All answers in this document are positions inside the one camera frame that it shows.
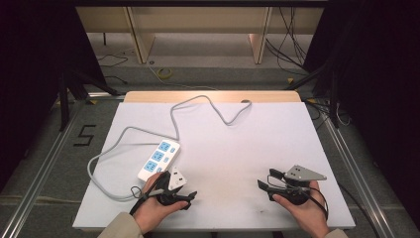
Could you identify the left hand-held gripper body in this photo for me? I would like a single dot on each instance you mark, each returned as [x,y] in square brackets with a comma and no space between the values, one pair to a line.
[177,178]

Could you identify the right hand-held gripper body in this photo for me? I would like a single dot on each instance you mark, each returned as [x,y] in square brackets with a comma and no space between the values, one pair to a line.
[298,193]

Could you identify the white power strip blue sockets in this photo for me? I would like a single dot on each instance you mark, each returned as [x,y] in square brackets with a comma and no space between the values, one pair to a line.
[157,156]

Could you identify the person's right hand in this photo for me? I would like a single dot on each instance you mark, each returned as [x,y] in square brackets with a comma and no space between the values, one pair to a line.
[308,216]

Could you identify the person's left hand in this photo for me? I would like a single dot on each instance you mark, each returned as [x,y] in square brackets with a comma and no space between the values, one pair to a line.
[150,211]

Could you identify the white board table cover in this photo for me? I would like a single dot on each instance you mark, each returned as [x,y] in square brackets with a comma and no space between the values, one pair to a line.
[231,155]

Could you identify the wooden table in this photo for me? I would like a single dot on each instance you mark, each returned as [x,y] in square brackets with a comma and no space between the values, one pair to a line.
[211,96]

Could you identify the black metal stand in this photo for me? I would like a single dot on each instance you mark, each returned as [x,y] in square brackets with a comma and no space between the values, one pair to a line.
[66,99]
[333,99]

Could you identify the yellow tape roll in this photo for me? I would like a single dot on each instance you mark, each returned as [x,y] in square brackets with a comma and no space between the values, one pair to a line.
[164,73]

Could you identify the dark curtain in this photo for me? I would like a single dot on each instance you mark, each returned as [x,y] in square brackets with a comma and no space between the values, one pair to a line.
[379,82]
[29,82]

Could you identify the beige wooden shelf unit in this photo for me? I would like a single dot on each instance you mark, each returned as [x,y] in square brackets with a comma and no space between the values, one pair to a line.
[198,23]

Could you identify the metal floor rail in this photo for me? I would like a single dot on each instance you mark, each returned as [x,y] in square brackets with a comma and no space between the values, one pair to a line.
[360,185]
[43,168]

